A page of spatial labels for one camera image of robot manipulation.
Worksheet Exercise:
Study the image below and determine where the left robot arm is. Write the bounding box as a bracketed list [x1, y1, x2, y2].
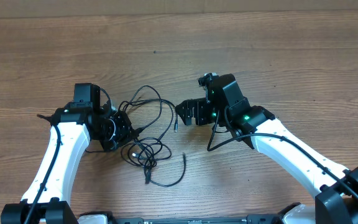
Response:
[1, 83, 139, 224]

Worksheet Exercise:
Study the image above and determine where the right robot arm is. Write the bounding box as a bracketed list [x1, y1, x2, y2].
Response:
[175, 73, 358, 223]

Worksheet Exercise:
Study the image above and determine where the black USB-A to C cable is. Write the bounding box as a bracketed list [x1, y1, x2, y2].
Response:
[120, 138, 187, 188]

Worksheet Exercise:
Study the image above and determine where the black USB-C cable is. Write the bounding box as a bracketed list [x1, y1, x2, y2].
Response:
[118, 85, 179, 147]

